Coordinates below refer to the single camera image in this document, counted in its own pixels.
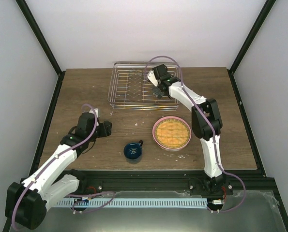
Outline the light blue slotted cable duct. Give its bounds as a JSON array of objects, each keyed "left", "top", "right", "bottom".
[{"left": 55, "top": 198, "right": 208, "bottom": 209}]

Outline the pink plate with woven pattern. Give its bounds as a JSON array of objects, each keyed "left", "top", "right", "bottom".
[{"left": 152, "top": 116, "right": 192, "bottom": 151}]

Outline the left black frame post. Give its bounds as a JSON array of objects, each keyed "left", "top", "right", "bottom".
[{"left": 15, "top": 0, "right": 63, "bottom": 76}]

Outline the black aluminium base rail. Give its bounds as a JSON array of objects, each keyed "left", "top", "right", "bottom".
[{"left": 20, "top": 170, "right": 275, "bottom": 196}]

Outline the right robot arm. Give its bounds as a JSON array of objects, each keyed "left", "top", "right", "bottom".
[{"left": 147, "top": 64, "right": 224, "bottom": 195}]

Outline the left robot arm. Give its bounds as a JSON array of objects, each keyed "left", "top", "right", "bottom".
[{"left": 5, "top": 111, "right": 112, "bottom": 230}]

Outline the metal wire dish rack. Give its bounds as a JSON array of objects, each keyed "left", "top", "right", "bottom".
[{"left": 108, "top": 61, "right": 180, "bottom": 111}]

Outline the black frame post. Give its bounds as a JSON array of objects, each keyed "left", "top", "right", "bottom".
[
  {"left": 15, "top": 0, "right": 63, "bottom": 76},
  {"left": 228, "top": 0, "right": 277, "bottom": 73}
]

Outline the dark blue mug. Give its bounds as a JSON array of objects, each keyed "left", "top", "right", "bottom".
[{"left": 123, "top": 140, "right": 143, "bottom": 164}]

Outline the right black frame post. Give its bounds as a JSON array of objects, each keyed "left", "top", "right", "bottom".
[{"left": 228, "top": 0, "right": 277, "bottom": 73}]

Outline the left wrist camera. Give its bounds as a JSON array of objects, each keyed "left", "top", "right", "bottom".
[{"left": 89, "top": 108, "right": 100, "bottom": 118}]

